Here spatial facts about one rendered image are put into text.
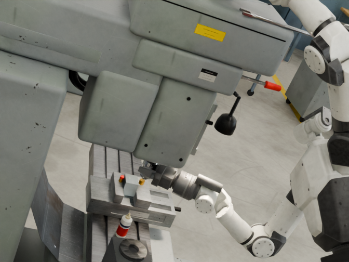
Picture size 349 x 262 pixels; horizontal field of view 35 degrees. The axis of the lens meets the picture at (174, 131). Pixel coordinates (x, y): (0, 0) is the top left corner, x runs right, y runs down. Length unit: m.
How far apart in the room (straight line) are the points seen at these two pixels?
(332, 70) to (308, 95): 5.00
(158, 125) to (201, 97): 0.16
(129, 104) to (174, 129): 0.18
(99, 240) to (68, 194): 1.73
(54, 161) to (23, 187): 2.31
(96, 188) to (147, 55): 0.73
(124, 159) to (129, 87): 0.92
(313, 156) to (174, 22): 0.56
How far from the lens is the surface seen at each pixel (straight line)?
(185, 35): 1.60
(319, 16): 1.42
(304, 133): 1.82
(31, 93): 1.56
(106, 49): 1.62
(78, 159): 4.14
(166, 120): 1.75
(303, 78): 6.56
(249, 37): 1.64
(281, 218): 2.00
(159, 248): 2.27
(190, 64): 1.65
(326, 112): 1.81
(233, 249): 3.95
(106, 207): 2.16
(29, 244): 2.27
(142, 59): 1.63
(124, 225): 2.07
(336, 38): 1.41
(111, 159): 2.52
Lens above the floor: 2.26
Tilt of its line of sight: 27 degrees down
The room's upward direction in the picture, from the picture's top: 24 degrees clockwise
